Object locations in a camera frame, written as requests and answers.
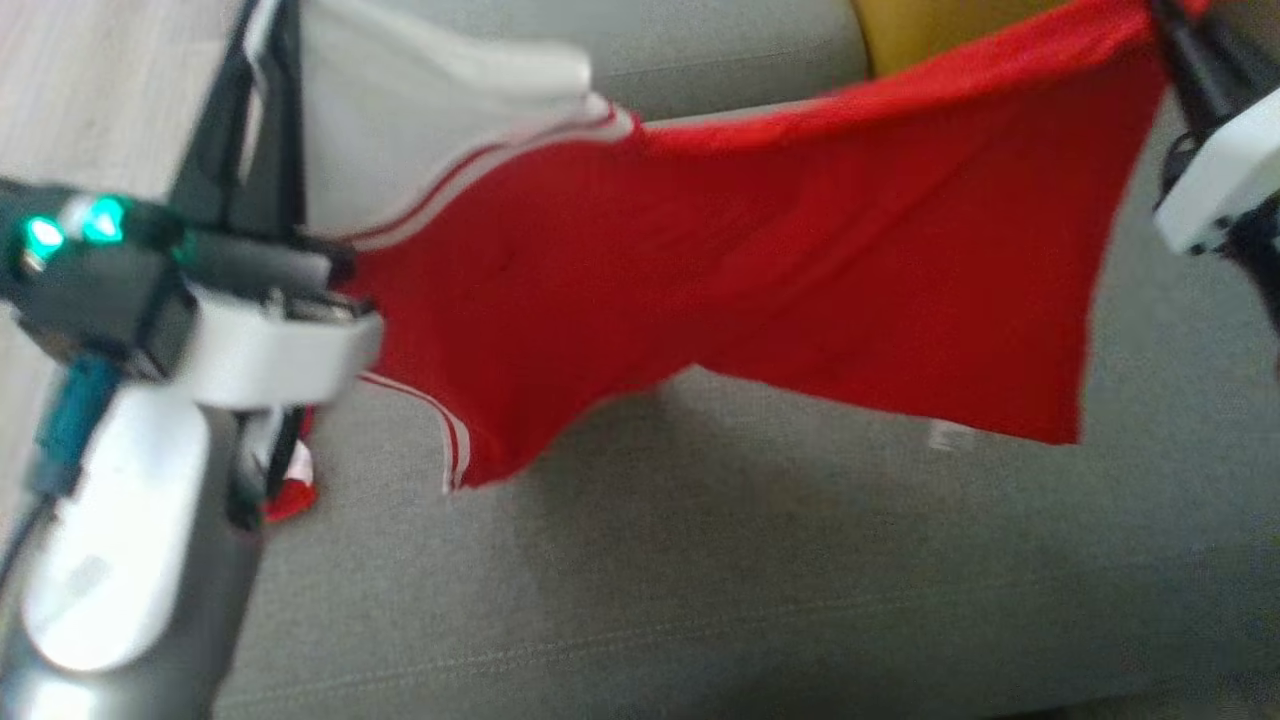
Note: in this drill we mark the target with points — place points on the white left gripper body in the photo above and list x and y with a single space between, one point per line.
280 350

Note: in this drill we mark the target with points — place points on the small grey sofa cushion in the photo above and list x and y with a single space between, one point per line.
740 50

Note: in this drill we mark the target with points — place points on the yellow sofa cushion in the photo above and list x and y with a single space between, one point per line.
930 30

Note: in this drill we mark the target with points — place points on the large grey sofa seat cushion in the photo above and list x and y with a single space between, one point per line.
700 580

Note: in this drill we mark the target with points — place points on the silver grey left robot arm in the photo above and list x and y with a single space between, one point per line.
120 560

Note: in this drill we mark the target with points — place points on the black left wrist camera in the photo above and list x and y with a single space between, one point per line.
100 320

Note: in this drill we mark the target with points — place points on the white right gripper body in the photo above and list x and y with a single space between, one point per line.
1230 170

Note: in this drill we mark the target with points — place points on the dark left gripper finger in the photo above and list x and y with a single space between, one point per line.
215 150
280 150

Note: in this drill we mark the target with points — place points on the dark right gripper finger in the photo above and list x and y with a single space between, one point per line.
1240 70
1195 70

